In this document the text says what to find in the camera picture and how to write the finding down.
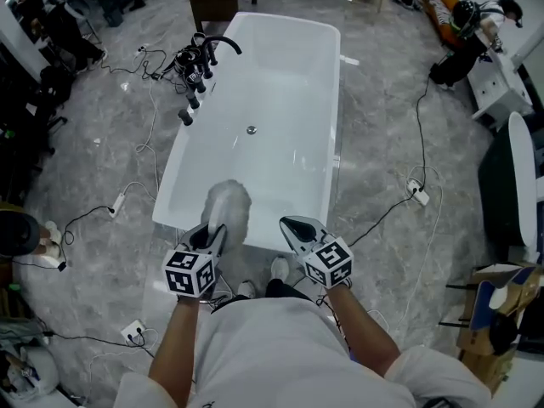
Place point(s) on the white drawer cabinet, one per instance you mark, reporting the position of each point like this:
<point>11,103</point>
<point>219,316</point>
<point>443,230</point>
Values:
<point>497,87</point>

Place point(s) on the white floor socket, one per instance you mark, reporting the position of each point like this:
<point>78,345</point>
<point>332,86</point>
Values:
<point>132,332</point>

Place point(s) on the person's left white shoe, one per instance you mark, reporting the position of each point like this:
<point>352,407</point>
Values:
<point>246,289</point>

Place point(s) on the pile of black gear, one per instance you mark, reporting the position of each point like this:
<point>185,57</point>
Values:
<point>187,58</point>

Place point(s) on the black round device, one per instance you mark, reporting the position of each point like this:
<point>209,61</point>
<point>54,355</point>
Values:
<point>503,334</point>

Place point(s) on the person's right forearm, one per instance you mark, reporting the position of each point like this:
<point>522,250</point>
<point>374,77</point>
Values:
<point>361,330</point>

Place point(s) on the black furniture piece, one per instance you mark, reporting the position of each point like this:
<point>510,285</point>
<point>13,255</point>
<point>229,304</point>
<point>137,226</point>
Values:
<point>497,194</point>

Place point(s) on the white plastic bag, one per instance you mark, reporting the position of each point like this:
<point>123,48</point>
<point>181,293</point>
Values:
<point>40,372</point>

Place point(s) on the person's white shirt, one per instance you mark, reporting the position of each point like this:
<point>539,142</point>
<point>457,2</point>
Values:
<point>272,355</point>

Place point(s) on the person's black trousers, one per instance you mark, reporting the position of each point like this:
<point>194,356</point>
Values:
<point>285,287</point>

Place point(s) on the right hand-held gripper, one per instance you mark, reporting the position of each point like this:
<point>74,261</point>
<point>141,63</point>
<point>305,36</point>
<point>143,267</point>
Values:
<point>331,257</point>

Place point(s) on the printed brown cardboard box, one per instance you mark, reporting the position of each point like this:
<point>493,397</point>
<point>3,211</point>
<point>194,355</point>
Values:
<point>480,355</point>

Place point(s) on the orange sofa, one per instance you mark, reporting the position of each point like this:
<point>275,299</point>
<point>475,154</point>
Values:
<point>446,36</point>

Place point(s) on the white power adapter left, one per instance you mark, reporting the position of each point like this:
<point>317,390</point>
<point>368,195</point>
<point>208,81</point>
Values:
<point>118,205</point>

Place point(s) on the open cardboard box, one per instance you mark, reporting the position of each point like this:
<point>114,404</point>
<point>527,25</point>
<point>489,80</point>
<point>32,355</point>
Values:
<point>531,283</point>

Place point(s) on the person's right white shoe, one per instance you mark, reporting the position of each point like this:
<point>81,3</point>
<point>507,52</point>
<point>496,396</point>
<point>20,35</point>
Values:
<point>279,268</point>

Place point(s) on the black router with antennas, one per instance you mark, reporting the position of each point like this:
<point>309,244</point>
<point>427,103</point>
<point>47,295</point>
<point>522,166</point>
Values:
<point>455,323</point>

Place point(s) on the white power strip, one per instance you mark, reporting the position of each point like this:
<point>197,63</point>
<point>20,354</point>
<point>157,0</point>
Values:
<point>418,191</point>

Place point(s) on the white fluffy cleaning mitt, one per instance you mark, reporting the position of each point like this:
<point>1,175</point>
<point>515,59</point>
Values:
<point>236,211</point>

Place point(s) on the blue and white flat box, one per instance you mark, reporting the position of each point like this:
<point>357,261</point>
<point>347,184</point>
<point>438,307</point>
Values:
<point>482,308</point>

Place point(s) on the person's white shoe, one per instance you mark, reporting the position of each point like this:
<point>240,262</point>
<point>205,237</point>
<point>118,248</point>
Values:
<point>279,268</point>
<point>246,289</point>

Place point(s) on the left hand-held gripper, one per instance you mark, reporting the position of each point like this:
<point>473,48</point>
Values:
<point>187,274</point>

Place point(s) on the white bathtub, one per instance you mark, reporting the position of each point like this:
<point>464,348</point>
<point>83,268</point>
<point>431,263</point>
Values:
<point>276,100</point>

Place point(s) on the person's left forearm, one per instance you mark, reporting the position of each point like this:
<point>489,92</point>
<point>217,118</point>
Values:
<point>174,338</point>

